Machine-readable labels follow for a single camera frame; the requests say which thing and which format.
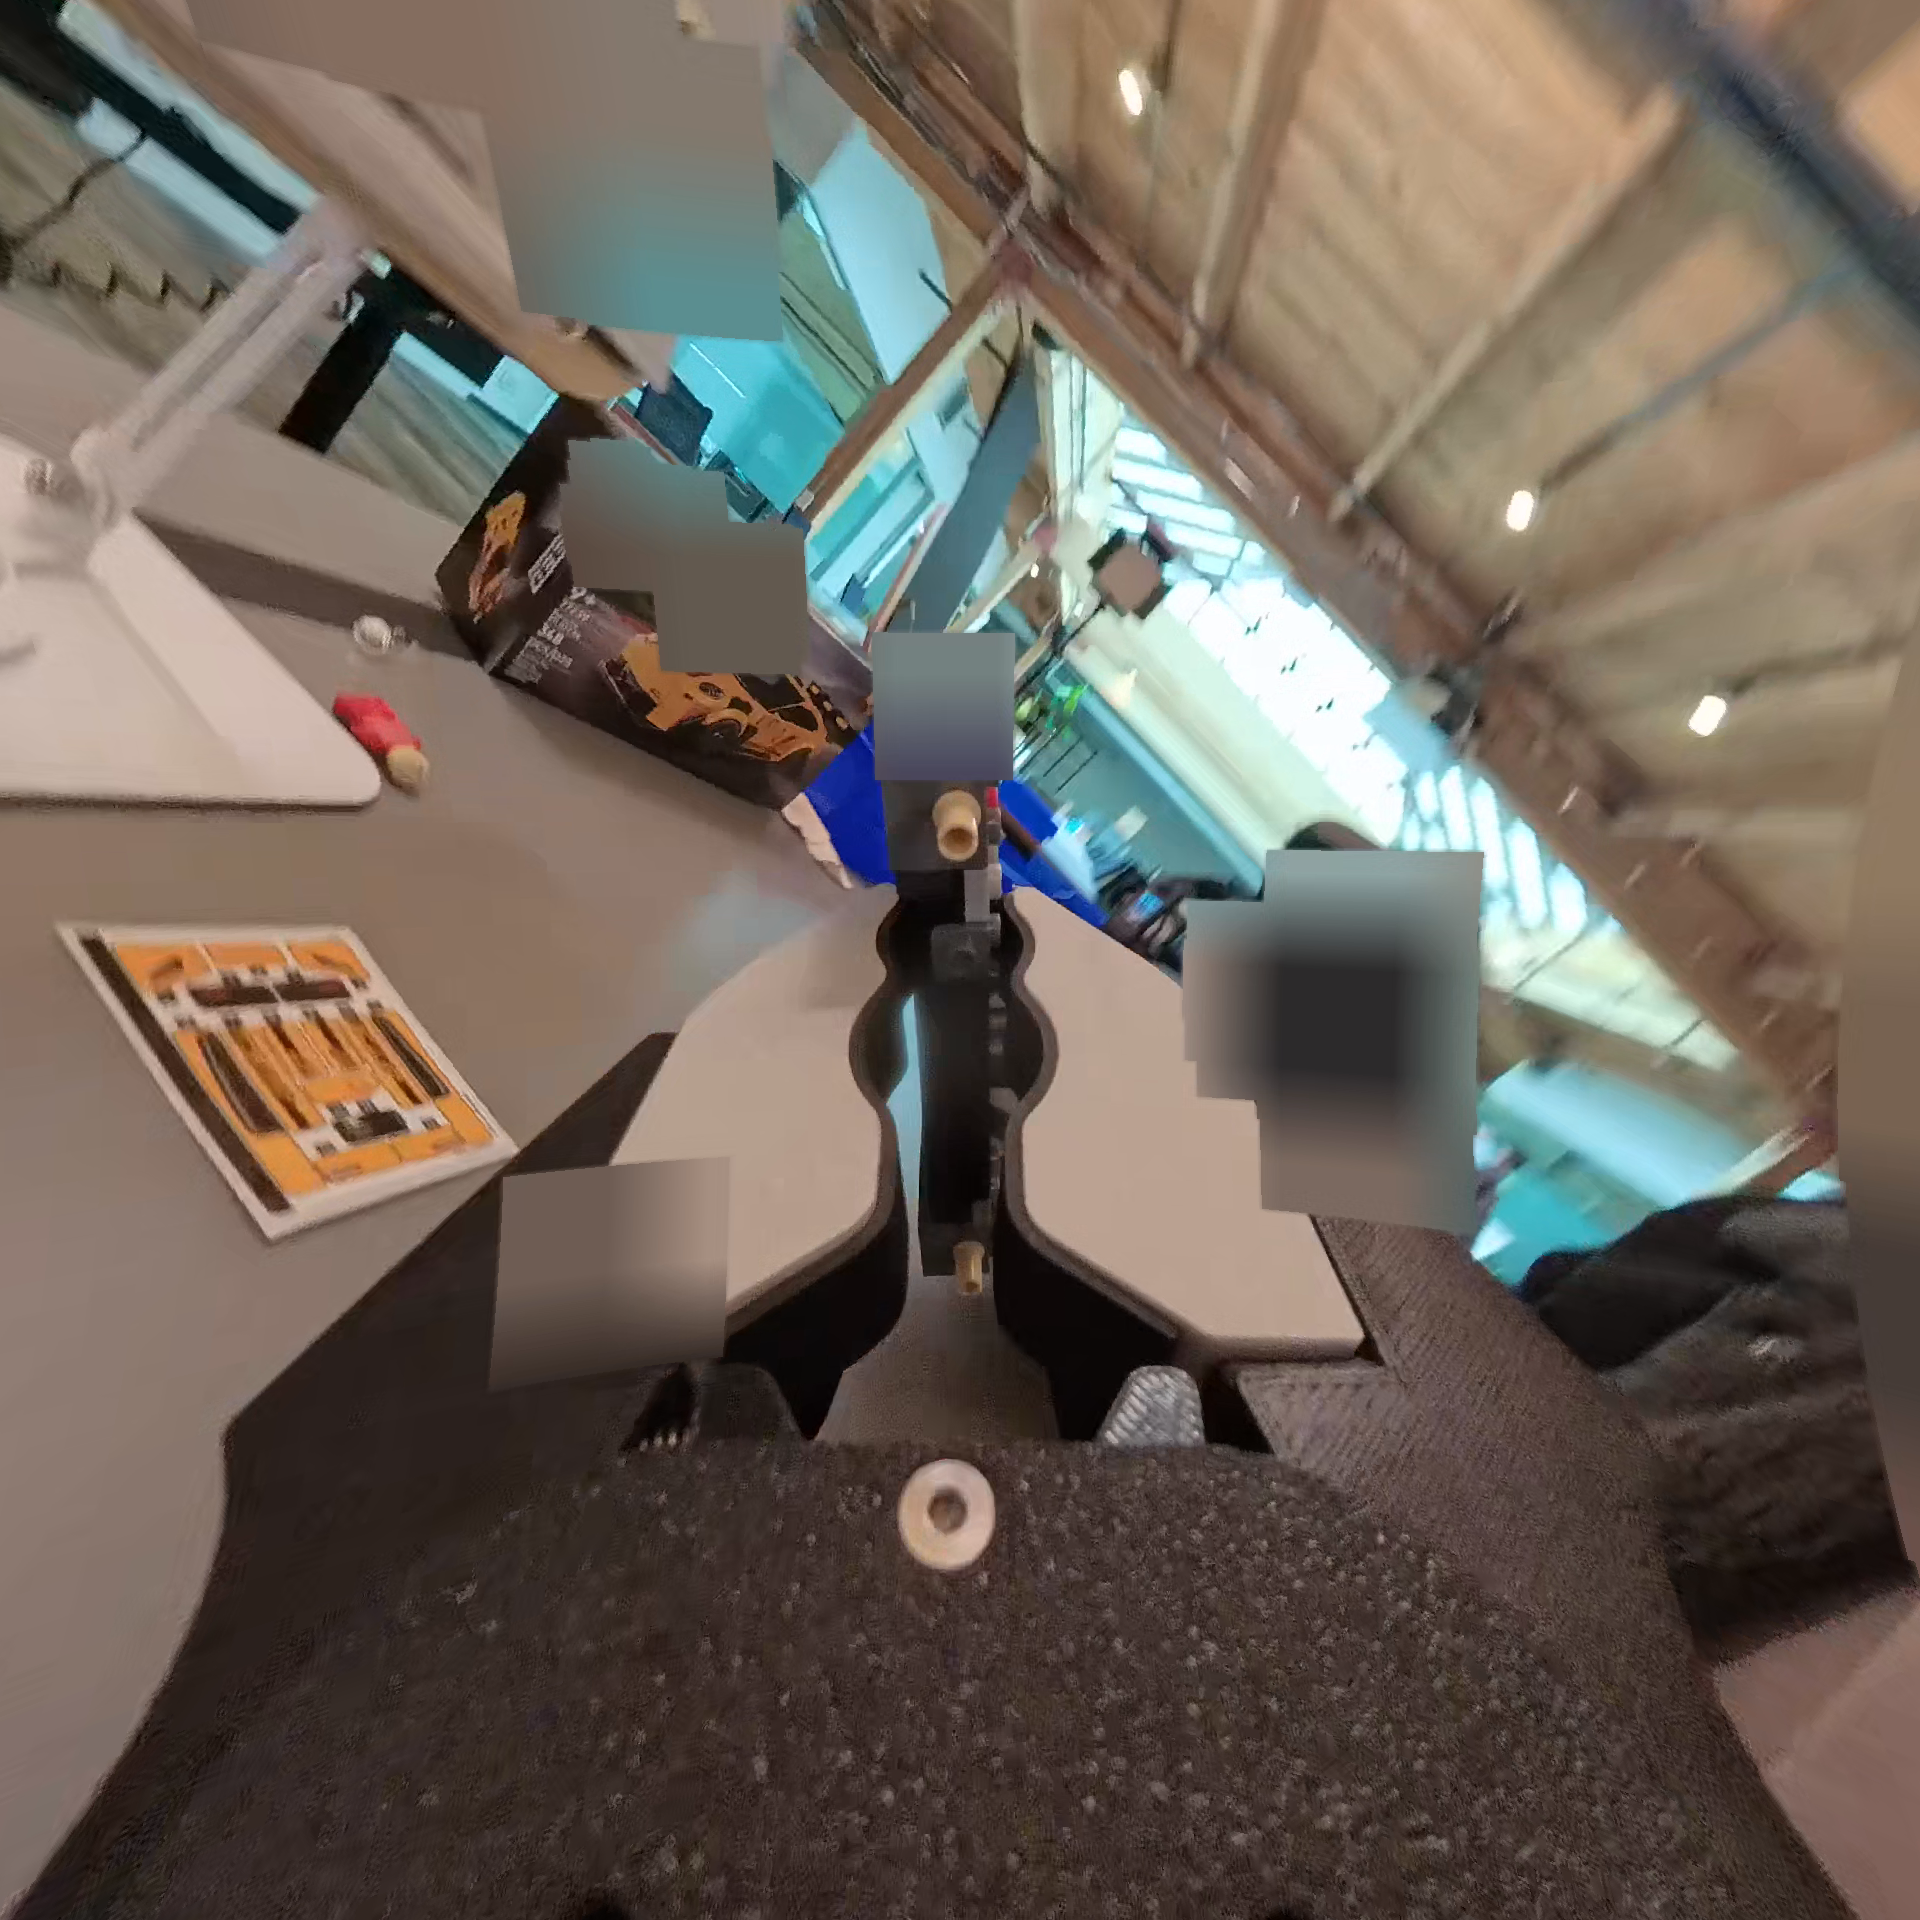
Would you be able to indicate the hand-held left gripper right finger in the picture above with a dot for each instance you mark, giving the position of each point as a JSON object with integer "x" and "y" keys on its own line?
{"x": 1126, "y": 1184}

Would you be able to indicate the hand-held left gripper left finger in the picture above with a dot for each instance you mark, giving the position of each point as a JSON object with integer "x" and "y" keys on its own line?
{"x": 765, "y": 1079}

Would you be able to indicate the toy brick car model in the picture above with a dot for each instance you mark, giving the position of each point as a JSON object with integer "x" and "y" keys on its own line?
{"x": 955, "y": 1079}

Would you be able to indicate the white book stand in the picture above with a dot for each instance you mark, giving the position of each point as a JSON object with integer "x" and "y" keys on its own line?
{"x": 150, "y": 690}

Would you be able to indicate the white crumpled paper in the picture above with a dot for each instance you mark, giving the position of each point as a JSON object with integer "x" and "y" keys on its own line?
{"x": 819, "y": 840}

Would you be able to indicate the black toy car set box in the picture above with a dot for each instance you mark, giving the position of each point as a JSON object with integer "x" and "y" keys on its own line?
{"x": 706, "y": 720}

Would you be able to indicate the tan round toy piece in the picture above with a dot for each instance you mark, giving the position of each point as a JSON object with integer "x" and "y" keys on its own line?
{"x": 407, "y": 767}

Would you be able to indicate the orange sticker sheet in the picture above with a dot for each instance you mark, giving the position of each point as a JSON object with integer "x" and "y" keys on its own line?
{"x": 284, "y": 1072}

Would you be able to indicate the red toy brick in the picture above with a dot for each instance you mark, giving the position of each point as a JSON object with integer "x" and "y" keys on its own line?
{"x": 369, "y": 715}

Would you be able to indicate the studio light panel on stand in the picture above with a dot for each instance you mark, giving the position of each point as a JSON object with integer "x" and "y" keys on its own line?
{"x": 1132, "y": 579}

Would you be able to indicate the black fleece-lined jacket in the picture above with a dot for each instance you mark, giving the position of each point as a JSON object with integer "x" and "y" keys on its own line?
{"x": 1725, "y": 1348}

